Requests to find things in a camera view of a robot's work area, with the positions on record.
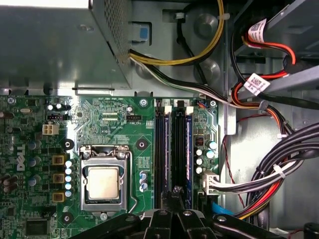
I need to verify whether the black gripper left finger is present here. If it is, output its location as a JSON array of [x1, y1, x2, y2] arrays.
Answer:
[[69, 190, 175, 239]]

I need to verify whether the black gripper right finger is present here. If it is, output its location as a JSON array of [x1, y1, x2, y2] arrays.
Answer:
[[172, 185, 286, 239]]

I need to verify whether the black-latch RAM slot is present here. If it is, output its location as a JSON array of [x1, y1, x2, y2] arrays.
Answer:
[[174, 109, 186, 190], [154, 99, 164, 210]]

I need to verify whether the white-latch RAM slot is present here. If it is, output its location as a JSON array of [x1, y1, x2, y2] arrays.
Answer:
[[163, 105, 173, 200], [184, 106, 194, 210]]

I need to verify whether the silver CPU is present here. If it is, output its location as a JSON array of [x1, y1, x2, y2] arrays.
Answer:
[[87, 166, 120, 200]]

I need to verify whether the metal CPU socket cover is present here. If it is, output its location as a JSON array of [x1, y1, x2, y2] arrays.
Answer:
[[79, 145, 128, 212]]

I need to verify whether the black open PC case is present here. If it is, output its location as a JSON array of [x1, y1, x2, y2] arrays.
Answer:
[[0, 0, 319, 239]]

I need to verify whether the green motherboard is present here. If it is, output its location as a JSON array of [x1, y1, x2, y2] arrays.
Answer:
[[0, 94, 221, 239]]

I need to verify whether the pale blue plastic latch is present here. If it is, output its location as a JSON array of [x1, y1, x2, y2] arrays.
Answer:
[[131, 21, 152, 45]]

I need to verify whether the grey power supply unit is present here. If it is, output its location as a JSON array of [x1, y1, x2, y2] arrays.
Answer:
[[0, 0, 133, 91]]

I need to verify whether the grey metal drive cage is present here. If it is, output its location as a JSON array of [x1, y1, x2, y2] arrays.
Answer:
[[234, 0, 319, 110]]

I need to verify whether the blue data cable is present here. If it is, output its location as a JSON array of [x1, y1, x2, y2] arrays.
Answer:
[[211, 201, 235, 217]]

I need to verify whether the metal wire locking lever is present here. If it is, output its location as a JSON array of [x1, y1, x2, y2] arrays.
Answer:
[[124, 148, 138, 214]]

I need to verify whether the white green black wire bundle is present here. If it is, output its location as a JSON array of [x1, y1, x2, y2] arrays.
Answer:
[[131, 58, 265, 110]]

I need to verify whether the red orange wire bundle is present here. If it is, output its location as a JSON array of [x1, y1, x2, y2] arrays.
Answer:
[[230, 32, 297, 108]]

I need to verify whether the yellow black power cable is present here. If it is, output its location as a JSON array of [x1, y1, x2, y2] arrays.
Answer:
[[129, 0, 225, 67]]

